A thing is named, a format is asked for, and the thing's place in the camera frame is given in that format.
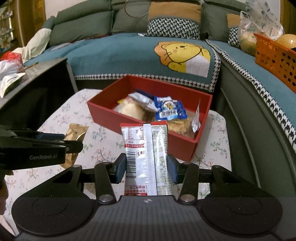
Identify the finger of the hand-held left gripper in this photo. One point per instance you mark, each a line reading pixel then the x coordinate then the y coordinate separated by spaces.
pixel 50 135
pixel 74 146

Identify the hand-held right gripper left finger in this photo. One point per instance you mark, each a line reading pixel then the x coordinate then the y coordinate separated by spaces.
pixel 120 169

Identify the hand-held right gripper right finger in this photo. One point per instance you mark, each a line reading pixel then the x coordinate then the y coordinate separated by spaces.
pixel 172 169

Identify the gold brown snack packet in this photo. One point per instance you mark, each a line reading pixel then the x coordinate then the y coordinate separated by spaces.
pixel 76 133

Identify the red white barcode snack packet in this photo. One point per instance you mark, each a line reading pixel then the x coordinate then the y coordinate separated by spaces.
pixel 143 148

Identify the yellow cookie packet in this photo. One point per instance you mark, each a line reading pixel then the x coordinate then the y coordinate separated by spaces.
pixel 180 127

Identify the red cardboard box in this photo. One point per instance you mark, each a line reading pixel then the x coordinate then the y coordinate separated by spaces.
pixel 104 111

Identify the round white pastry packet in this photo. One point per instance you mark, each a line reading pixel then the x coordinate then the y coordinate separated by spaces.
pixel 131 109

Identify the small blue snack packet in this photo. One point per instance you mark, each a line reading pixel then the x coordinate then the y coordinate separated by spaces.
pixel 171 107

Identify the floral tablecloth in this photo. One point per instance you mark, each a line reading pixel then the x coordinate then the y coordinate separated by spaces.
pixel 97 141

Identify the black side table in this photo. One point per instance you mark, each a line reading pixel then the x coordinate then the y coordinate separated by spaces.
pixel 41 92

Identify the white paper packet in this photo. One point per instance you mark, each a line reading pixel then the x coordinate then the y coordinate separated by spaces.
pixel 9 84

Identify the white plastic bag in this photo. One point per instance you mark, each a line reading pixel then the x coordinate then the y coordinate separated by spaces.
pixel 9 68

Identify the green sofa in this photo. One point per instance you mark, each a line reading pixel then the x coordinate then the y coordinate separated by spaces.
pixel 245 120

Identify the red plastic bag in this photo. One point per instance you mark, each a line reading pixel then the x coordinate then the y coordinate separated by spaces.
pixel 11 56

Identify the pale white cloth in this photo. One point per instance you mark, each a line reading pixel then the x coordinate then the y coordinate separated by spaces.
pixel 37 44

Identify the teal lion print sofa cover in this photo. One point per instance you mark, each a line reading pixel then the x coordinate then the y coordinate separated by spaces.
pixel 115 53

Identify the green sofa back cushion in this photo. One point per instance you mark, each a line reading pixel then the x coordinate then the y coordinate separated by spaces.
pixel 129 22
pixel 81 26
pixel 214 23

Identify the teal houndstooth trim sofa cover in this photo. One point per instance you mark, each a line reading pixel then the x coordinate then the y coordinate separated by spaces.
pixel 249 69

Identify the large brown houndstooth cushion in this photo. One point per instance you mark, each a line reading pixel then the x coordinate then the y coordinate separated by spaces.
pixel 173 26

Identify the orange plastic basket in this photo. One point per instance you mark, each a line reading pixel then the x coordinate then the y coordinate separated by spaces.
pixel 270 60

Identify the small brown houndstooth cushion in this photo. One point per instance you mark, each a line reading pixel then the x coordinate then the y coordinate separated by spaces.
pixel 233 34

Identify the clear plastic bag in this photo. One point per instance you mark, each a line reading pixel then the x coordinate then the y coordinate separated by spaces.
pixel 247 39

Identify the round yellow fruit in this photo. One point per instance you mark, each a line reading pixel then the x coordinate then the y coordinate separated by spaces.
pixel 286 40

